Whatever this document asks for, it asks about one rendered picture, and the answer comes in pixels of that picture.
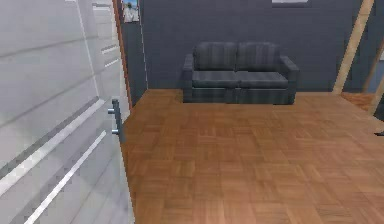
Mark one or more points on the dark grey two-seat sofa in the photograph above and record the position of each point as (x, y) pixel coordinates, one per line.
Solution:
(238, 76)

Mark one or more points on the white framed wall picture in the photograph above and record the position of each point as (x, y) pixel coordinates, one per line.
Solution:
(289, 2)

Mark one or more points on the white panelled room door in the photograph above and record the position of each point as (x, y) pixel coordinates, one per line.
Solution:
(50, 110)

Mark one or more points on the framed blue wall picture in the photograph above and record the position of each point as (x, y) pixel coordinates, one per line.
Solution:
(130, 10)

